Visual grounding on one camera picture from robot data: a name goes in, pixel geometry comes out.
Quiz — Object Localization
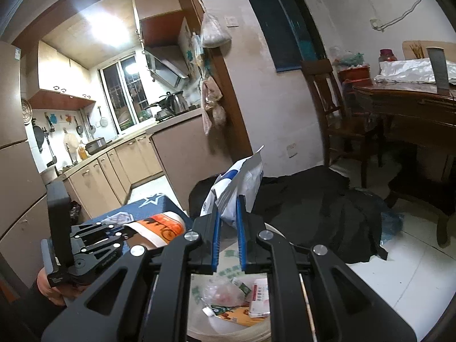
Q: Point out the grey cylinder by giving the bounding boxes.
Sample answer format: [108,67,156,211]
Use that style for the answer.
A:
[427,46,450,91]

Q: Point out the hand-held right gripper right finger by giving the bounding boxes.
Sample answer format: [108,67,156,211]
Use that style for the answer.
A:
[237,195,417,342]

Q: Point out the red plastic basin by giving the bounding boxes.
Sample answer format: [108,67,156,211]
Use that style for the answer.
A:
[329,46,371,86]

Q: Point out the beige lower cabinets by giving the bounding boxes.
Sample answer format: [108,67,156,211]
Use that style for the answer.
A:
[59,109,218,214]

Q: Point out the white hanging plastic bag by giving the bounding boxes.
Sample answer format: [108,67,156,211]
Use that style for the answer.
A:
[200,13,232,48]

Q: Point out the beige hanging bags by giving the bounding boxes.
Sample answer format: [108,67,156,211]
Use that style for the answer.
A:
[210,78,227,127]

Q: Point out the ceiling light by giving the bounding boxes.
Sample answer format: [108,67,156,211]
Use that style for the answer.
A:
[80,2,133,48]

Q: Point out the pink plastic bag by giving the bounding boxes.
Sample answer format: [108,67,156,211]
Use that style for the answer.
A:
[201,280,239,309]

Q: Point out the black jacket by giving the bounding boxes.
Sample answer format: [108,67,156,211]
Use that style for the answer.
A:
[189,174,389,264]

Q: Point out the blue plastic bag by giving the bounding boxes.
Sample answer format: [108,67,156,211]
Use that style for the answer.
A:
[379,199,405,246]

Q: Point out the person's left forearm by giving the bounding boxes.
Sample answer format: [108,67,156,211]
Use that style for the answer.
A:
[14,281,72,342]

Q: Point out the wooden upper cabinet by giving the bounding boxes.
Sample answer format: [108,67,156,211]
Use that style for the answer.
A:
[27,41,97,109]
[133,0,211,48]

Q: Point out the wooden door frame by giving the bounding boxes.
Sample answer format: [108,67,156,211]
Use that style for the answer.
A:
[180,0,253,172]

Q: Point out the white plastic sheet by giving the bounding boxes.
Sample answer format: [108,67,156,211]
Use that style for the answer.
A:
[374,59,456,84]

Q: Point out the yellow hanging plastic bag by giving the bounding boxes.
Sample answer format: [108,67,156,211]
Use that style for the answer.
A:
[192,32,209,68]

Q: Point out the white cutting board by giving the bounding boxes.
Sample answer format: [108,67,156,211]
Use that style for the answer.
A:
[63,132,79,164]

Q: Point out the kitchen window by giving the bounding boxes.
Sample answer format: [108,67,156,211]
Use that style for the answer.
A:
[98,53,150,132]

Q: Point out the white plastic bucket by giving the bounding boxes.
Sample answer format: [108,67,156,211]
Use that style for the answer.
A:
[153,221,314,342]

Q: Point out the person's left hand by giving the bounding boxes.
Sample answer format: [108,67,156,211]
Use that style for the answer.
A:
[36,266,89,307]

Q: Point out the beige refrigerator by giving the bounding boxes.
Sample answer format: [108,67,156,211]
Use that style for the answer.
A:
[0,41,63,282]

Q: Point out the steel kettle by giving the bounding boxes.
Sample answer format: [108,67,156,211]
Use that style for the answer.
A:
[166,91,189,115]

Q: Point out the white wall cable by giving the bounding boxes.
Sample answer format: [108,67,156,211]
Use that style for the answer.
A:
[369,0,428,32]

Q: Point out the black frying pan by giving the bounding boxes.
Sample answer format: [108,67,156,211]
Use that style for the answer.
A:
[144,96,172,113]

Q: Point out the white blue pouch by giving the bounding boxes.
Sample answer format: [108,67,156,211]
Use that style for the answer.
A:
[199,145,265,229]

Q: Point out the white pot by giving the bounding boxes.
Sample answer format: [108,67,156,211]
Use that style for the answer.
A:
[41,166,59,186]

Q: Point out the orange cardboard box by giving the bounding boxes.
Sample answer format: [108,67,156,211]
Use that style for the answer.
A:
[210,306,252,328]

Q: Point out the pink hanging cloth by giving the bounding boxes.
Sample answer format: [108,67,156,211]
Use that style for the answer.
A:
[200,76,223,136]

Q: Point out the white medicine box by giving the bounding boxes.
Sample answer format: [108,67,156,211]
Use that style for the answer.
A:
[247,278,271,318]

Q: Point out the dark wooden chair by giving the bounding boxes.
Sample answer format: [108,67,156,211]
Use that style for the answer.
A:
[301,59,385,189]

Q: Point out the beige board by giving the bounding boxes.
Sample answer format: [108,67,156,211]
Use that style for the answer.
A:
[402,40,456,61]

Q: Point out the orange white paper cup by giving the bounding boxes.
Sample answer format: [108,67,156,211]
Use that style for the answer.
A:
[123,212,188,249]

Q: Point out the steel range hood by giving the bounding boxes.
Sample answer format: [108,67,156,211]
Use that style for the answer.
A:
[144,48,191,89]

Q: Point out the grey cooking pot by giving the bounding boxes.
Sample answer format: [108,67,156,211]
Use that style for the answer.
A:
[85,137,107,154]

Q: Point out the dark wooden dining table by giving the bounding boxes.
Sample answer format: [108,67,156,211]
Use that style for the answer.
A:
[351,82,456,248]

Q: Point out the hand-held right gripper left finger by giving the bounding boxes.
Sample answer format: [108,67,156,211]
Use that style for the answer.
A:
[41,210,223,342]

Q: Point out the dark blue-framed window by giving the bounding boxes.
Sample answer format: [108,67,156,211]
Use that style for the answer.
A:
[239,0,326,74]

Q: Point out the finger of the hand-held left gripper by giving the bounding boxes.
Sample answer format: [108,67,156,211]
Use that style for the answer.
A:
[82,231,138,257]
[69,222,125,239]

